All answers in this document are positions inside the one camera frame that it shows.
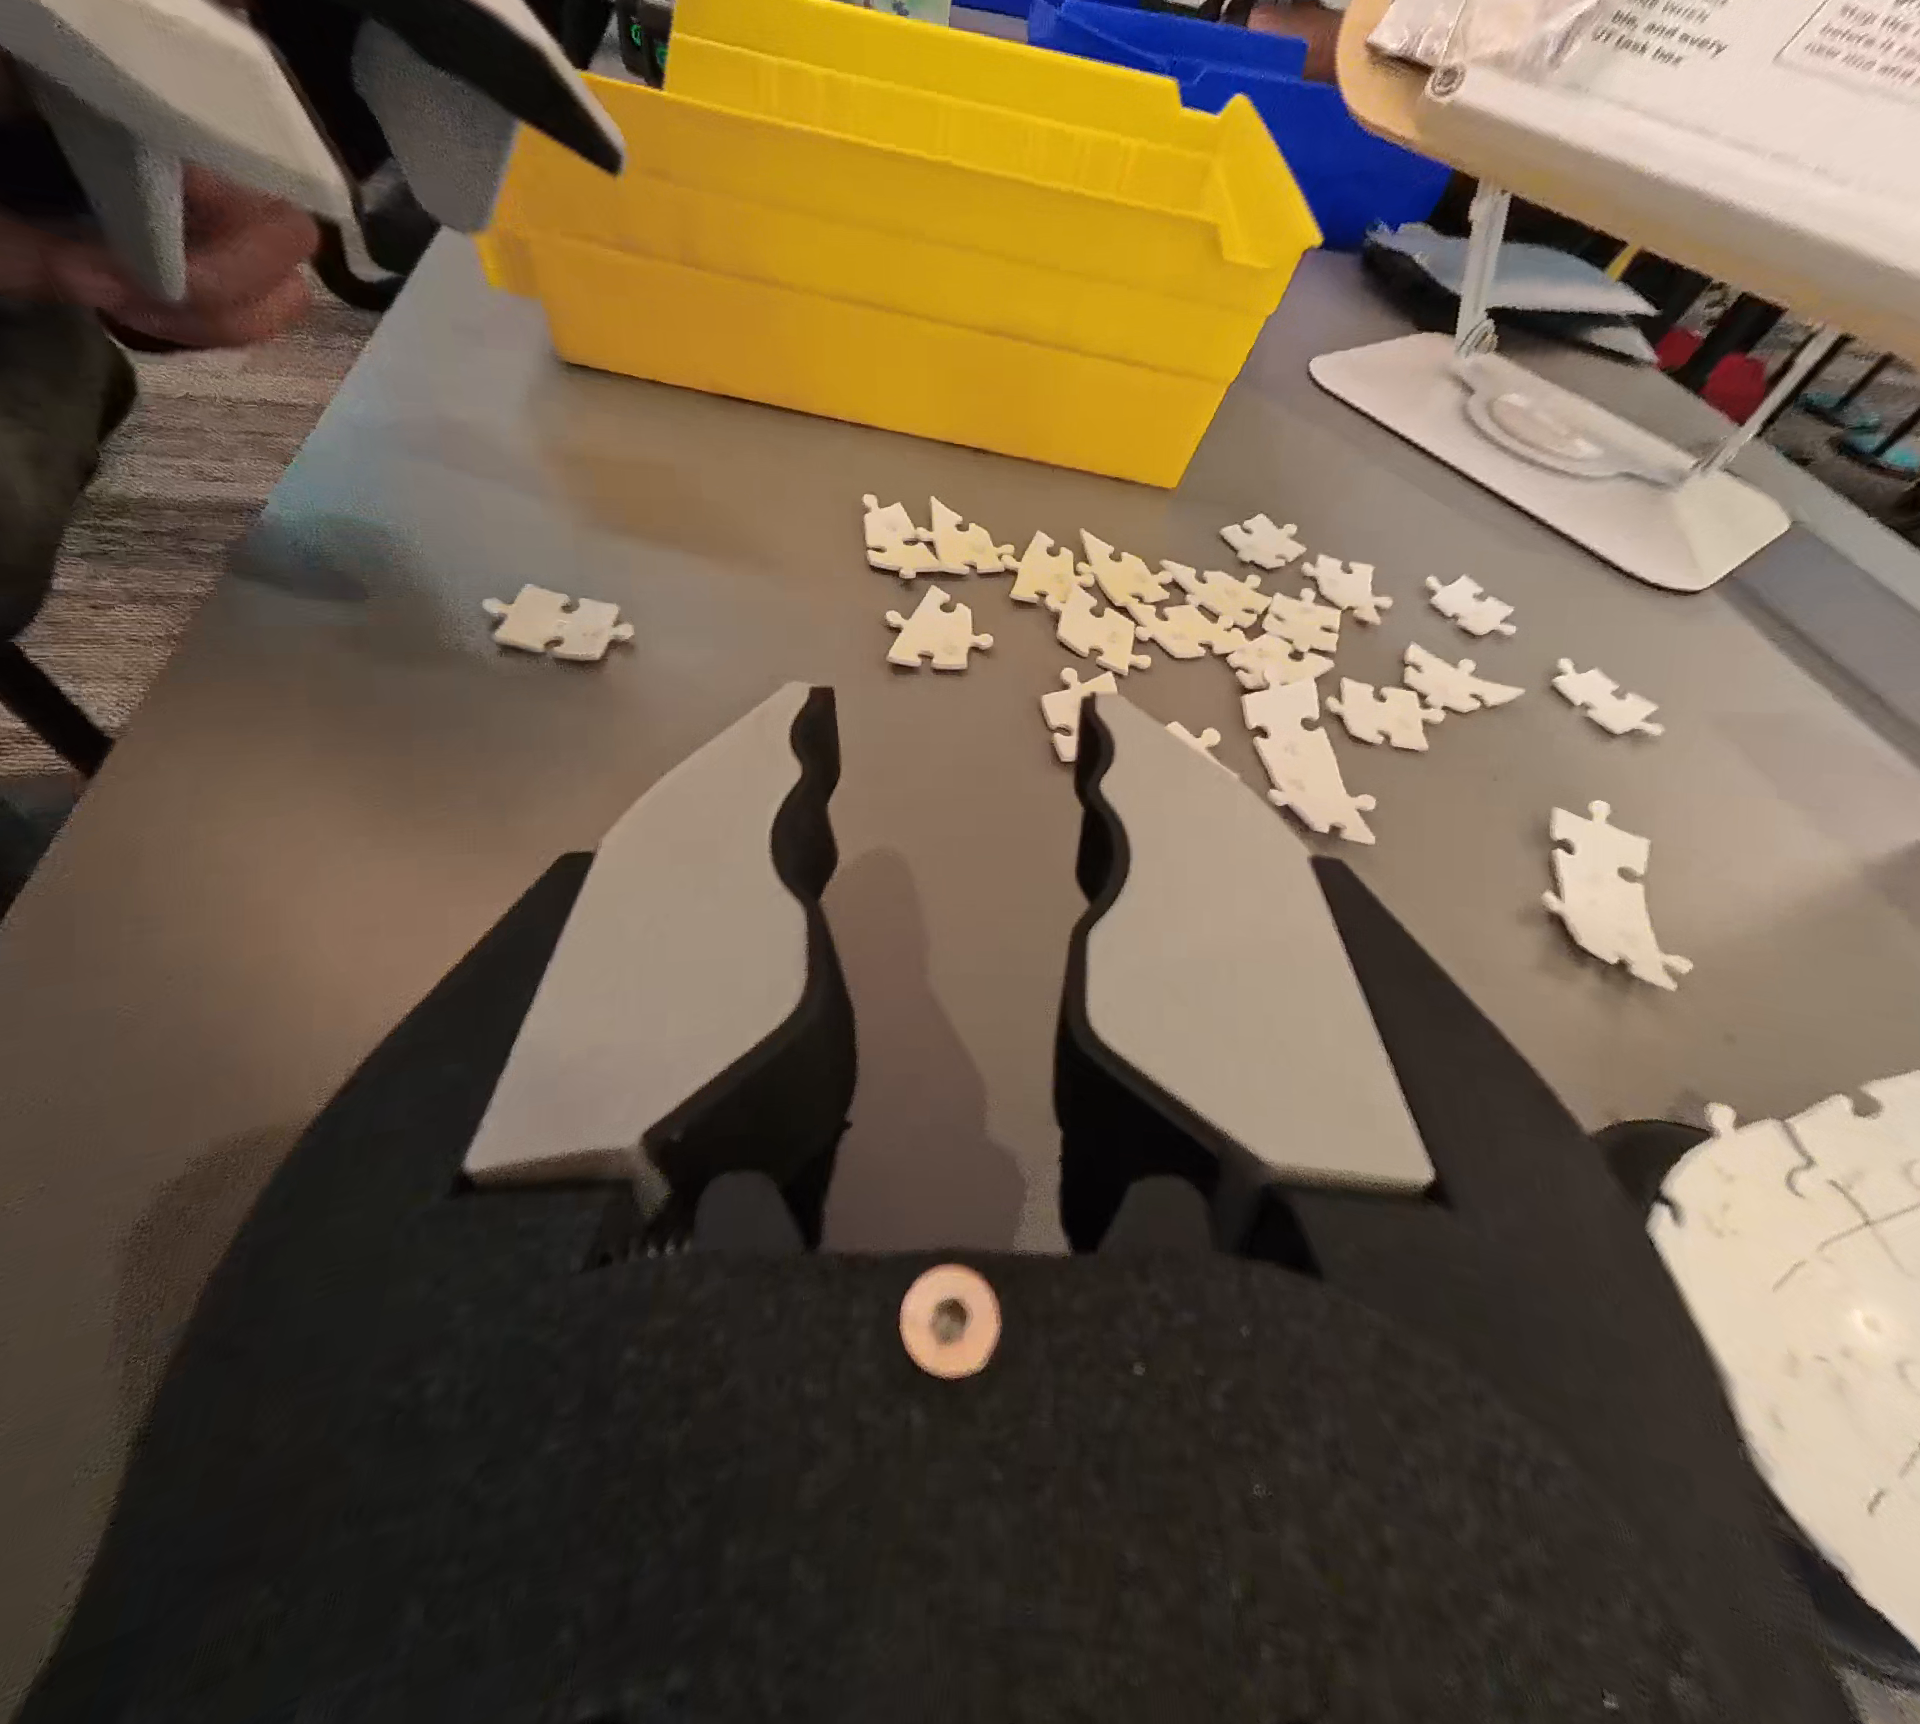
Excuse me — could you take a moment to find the spread of white puzzle pieces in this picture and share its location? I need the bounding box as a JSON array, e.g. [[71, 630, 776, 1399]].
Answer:
[[857, 495, 1697, 994]]

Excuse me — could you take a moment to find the black round puzzle stand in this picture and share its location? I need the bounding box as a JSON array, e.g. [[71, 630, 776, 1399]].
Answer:
[[1589, 1117, 1920, 1678]]

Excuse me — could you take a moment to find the red floor object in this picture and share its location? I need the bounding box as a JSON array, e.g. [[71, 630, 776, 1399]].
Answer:
[[1653, 348, 1776, 426]]

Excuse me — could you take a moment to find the curved assembled puzzle section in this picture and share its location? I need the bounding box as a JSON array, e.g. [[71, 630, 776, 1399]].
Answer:
[[1643, 1076, 1920, 1607]]

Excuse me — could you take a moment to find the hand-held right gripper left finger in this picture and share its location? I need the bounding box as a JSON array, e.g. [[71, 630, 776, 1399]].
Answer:
[[462, 682, 860, 1243]]

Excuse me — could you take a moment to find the yellow plastic bin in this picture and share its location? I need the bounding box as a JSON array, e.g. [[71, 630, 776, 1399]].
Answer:
[[475, 0, 1326, 495]]

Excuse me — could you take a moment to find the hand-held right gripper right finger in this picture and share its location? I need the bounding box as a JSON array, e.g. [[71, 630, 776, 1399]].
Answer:
[[1055, 692, 1439, 1259]]

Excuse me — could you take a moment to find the black glossy device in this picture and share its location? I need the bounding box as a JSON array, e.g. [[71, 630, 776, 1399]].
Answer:
[[609, 0, 685, 93]]

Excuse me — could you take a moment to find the person's left hand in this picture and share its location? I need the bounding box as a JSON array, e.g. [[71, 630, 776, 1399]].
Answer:
[[0, 165, 320, 350]]

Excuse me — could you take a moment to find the person's left forearm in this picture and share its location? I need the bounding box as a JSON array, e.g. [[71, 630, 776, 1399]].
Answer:
[[0, 58, 144, 647]]

